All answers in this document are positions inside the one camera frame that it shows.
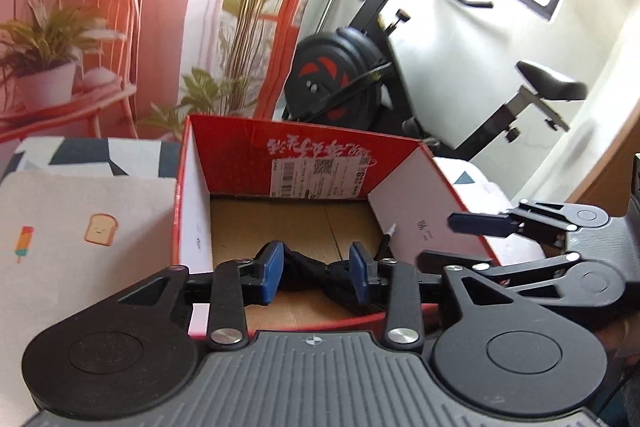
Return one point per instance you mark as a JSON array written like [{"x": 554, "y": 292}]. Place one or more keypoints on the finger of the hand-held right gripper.
[
  {"x": 477, "y": 224},
  {"x": 465, "y": 263}
]

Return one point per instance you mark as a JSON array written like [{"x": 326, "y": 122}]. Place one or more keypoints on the printed room scene backdrop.
[{"x": 165, "y": 7}]

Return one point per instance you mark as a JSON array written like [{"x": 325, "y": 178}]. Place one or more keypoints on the red strawberry print cardboard box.
[{"x": 225, "y": 157}]

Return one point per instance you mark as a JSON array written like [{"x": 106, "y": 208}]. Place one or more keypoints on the brown wooden panel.
[{"x": 615, "y": 157}]

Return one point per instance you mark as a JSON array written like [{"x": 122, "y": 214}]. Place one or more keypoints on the black cloth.
[{"x": 310, "y": 277}]

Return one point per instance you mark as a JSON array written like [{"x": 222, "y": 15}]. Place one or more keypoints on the black exercise bike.
[{"x": 330, "y": 72}]

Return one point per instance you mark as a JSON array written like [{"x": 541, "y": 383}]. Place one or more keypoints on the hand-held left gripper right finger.
[{"x": 359, "y": 274}]

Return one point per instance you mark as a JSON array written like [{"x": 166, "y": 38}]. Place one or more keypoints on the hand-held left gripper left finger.
[{"x": 272, "y": 272}]

